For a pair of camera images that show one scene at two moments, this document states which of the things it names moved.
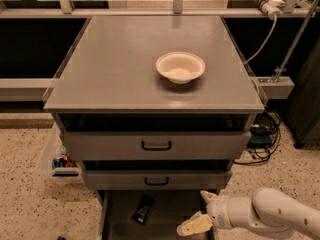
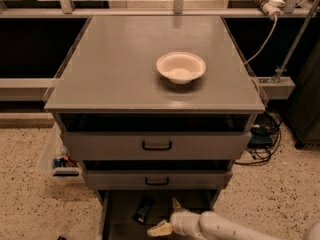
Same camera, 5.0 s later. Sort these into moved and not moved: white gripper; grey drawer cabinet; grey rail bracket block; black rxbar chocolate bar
Moved: white gripper
Not moved: grey drawer cabinet; grey rail bracket block; black rxbar chocolate bar
